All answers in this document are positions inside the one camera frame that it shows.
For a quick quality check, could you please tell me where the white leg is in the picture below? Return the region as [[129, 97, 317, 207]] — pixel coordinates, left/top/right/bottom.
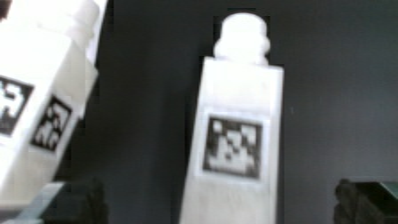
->
[[180, 13, 285, 224], [0, 0, 109, 209]]

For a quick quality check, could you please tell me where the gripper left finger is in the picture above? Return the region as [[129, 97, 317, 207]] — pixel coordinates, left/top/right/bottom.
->
[[18, 179, 109, 224]]

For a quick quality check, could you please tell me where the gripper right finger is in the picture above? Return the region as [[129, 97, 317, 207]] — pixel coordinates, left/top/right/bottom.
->
[[333, 179, 398, 224]]

